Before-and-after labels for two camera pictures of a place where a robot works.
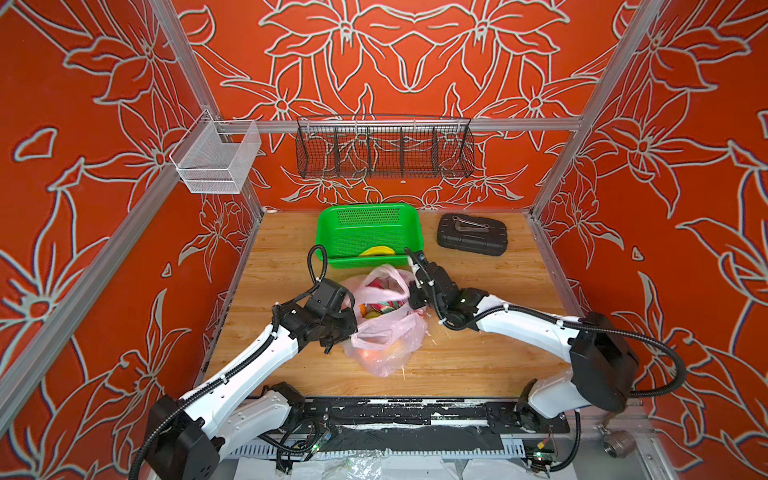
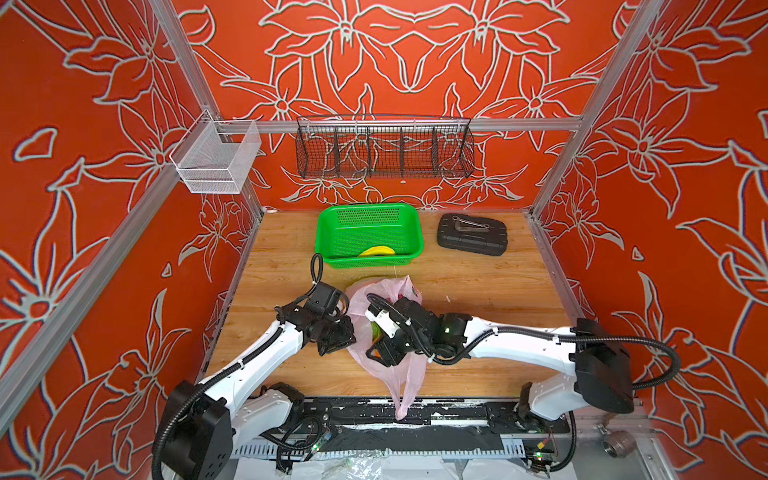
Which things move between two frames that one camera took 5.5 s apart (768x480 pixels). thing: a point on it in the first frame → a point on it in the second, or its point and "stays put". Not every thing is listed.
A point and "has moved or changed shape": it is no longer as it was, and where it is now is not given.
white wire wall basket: (216, 156) stays put
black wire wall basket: (376, 147) stays put
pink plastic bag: (388, 330) has moved or changed shape
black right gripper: (413, 302) → (382, 351)
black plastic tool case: (474, 234) stays put
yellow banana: (377, 250) stays put
